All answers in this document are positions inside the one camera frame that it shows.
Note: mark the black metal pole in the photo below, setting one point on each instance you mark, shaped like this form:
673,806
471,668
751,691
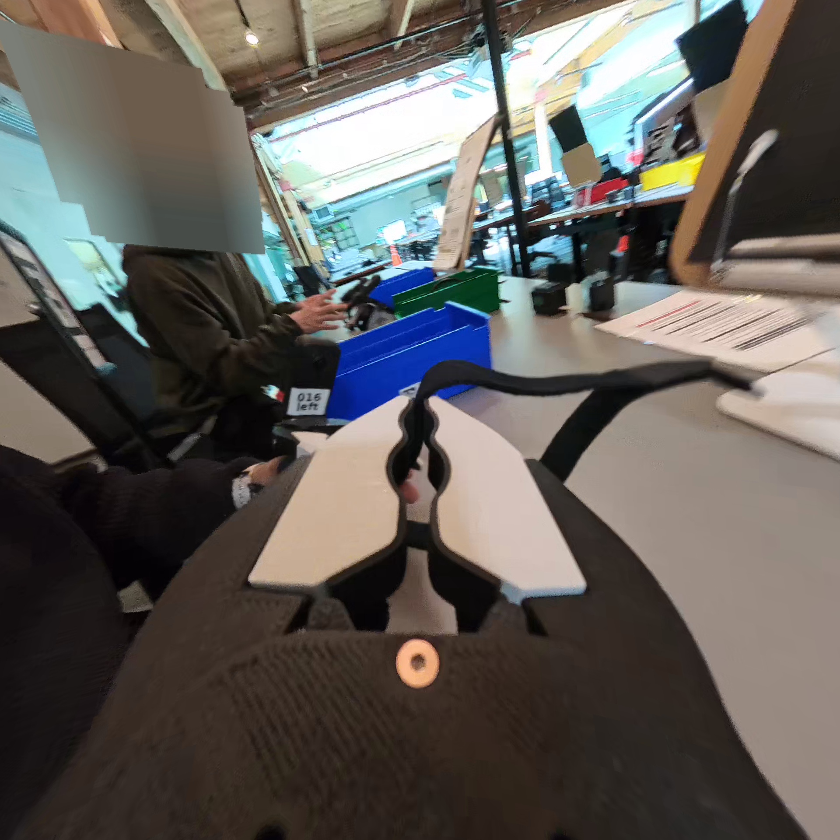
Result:
505,131

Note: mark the red bin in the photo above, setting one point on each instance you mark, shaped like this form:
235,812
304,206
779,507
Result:
604,192

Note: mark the brown cardboard board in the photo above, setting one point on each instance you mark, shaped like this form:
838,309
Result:
466,190

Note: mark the black framed floor sign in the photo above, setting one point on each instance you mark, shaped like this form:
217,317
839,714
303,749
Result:
53,295

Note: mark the blue bin with sticker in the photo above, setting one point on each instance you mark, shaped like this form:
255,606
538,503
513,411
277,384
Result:
420,355

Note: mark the person's left forearm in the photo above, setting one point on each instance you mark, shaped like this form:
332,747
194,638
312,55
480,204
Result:
92,591

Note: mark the person's left hand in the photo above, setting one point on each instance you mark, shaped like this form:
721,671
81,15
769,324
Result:
265,470

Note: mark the black office chair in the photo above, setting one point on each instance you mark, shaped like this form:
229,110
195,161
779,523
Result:
79,387

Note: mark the small yellow bin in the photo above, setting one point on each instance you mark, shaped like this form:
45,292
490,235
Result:
672,172

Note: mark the ceiling lamp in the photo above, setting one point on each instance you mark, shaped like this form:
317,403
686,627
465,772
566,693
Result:
251,37

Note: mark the metal wristwatch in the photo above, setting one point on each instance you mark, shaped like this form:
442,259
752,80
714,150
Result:
242,491

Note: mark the green storage bin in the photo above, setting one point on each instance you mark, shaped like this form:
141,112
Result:
453,292

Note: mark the printed paper sheets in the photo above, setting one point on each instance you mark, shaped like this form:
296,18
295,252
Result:
722,328

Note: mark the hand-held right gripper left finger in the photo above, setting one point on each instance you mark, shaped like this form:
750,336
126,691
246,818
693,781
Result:
328,519

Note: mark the plain blue bin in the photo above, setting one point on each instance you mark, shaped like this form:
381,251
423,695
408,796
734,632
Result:
400,289

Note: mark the black device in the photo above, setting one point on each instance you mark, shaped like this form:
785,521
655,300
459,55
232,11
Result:
549,299
601,293

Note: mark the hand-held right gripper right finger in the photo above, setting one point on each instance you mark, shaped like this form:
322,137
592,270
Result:
512,512

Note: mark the white stand base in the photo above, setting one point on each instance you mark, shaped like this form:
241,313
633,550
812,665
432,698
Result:
788,407

